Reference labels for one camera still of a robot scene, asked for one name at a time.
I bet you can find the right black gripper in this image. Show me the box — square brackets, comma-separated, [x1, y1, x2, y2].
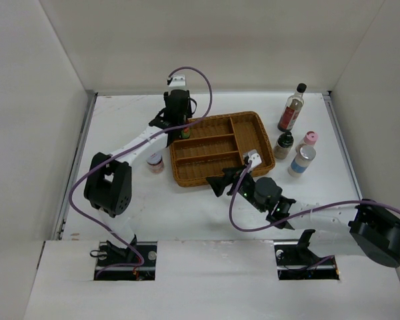
[206, 164, 267, 213]

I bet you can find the red sauce bottle green label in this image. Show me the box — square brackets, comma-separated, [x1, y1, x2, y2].
[181, 127, 191, 139]

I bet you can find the small jar white lid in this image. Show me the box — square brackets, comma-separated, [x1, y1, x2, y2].
[146, 153, 164, 174]

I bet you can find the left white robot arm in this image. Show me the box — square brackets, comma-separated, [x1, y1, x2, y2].
[80, 89, 193, 266]

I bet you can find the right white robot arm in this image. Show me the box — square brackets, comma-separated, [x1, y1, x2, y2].
[206, 166, 400, 268]

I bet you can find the woven wicker divided tray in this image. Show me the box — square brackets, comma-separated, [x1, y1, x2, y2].
[169, 111, 275, 187]

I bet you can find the small brown black-capped bottle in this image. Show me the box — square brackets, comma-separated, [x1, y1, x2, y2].
[273, 131, 294, 159]

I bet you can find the silver-capped blue label shaker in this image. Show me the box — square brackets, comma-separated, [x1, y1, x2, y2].
[288, 145, 317, 177]

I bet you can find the tall dark soy sauce bottle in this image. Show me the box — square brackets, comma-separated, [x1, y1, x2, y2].
[277, 83, 307, 132]

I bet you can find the pink-capped spice bottle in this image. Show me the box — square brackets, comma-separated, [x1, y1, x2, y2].
[295, 131, 319, 152]

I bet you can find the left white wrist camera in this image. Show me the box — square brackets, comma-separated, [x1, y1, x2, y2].
[167, 74, 186, 90]

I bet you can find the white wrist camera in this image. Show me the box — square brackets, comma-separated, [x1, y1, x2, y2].
[243, 149, 262, 171]
[167, 74, 186, 90]

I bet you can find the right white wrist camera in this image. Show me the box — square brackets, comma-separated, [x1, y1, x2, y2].
[243, 149, 262, 171]

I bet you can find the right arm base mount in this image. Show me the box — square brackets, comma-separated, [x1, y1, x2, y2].
[274, 229, 339, 281]

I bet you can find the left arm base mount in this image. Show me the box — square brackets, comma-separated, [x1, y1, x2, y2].
[89, 241, 158, 281]

